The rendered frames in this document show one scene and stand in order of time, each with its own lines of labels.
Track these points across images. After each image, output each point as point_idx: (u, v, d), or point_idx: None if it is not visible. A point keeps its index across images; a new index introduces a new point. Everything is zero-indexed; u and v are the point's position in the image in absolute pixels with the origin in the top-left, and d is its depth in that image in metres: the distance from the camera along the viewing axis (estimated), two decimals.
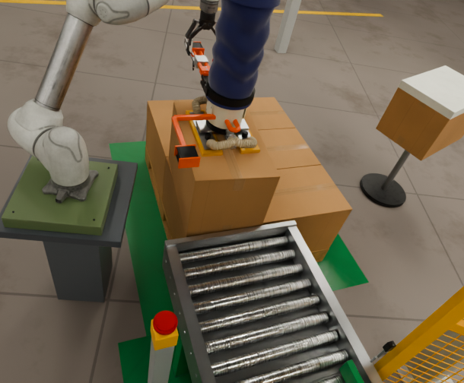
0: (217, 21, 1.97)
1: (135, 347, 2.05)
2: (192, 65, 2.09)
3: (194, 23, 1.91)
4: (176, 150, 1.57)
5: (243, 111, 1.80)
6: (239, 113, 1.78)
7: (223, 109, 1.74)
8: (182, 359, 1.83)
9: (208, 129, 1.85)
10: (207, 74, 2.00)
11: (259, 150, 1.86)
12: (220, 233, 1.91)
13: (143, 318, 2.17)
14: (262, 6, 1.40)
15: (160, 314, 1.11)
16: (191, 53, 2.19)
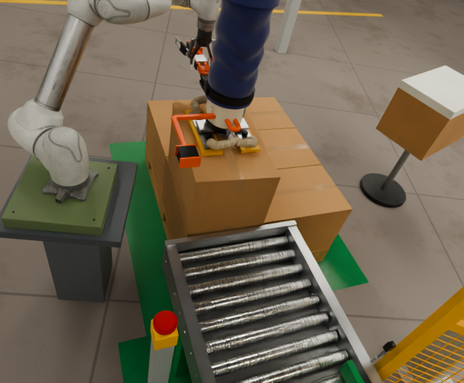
0: (214, 40, 2.03)
1: (135, 347, 2.05)
2: (194, 65, 2.08)
3: (192, 43, 1.98)
4: (177, 150, 1.56)
5: (243, 110, 1.79)
6: (239, 112, 1.77)
7: (223, 109, 1.73)
8: (182, 359, 1.83)
9: (207, 128, 1.83)
10: (206, 73, 1.98)
11: (259, 150, 1.85)
12: (220, 233, 1.91)
13: (143, 318, 2.17)
14: (262, 7, 1.39)
15: (160, 314, 1.11)
16: None
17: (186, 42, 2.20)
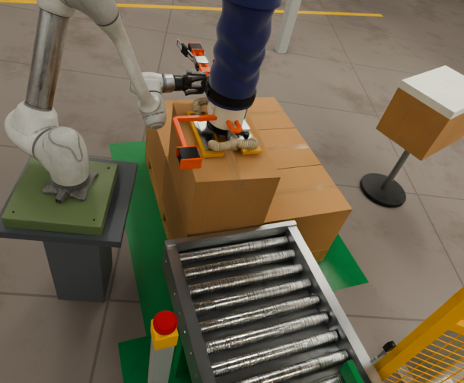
0: (186, 94, 1.97)
1: (135, 347, 2.05)
2: (195, 67, 2.08)
3: (189, 71, 1.91)
4: (178, 151, 1.55)
5: (244, 112, 1.78)
6: (241, 114, 1.76)
7: (224, 109, 1.72)
8: (182, 359, 1.83)
9: (208, 130, 1.83)
10: (208, 74, 1.98)
11: (260, 151, 1.84)
12: (220, 233, 1.91)
13: (143, 318, 2.17)
14: (263, 7, 1.39)
15: (160, 314, 1.11)
16: (191, 55, 2.17)
17: (188, 43, 2.20)
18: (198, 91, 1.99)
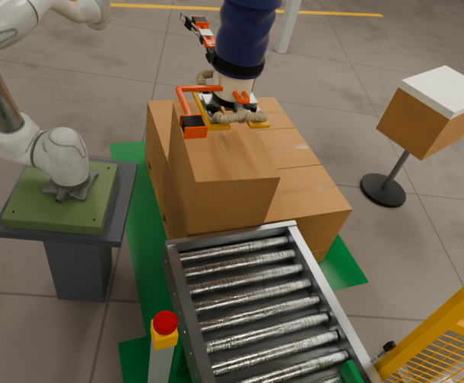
0: None
1: (135, 347, 2.05)
2: (199, 39, 1.98)
3: None
4: (182, 120, 1.45)
5: (252, 82, 1.67)
6: (249, 84, 1.66)
7: (230, 79, 1.61)
8: (182, 359, 1.83)
9: (214, 102, 1.72)
10: (212, 46, 1.87)
11: (268, 125, 1.74)
12: (220, 233, 1.91)
13: (143, 318, 2.17)
14: (264, 7, 1.39)
15: (160, 314, 1.11)
16: (195, 28, 2.07)
17: (192, 17, 2.10)
18: None
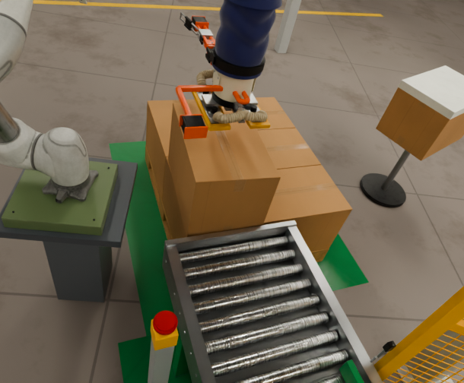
0: None
1: (135, 347, 2.05)
2: (199, 39, 1.98)
3: None
4: (182, 120, 1.45)
5: (252, 82, 1.67)
6: (249, 84, 1.66)
7: (230, 79, 1.61)
8: (182, 359, 1.83)
9: (214, 102, 1.72)
10: (212, 46, 1.87)
11: (268, 125, 1.73)
12: (220, 233, 1.91)
13: (143, 318, 2.17)
14: (264, 7, 1.39)
15: (160, 314, 1.11)
16: (195, 28, 2.07)
17: (192, 17, 2.10)
18: None
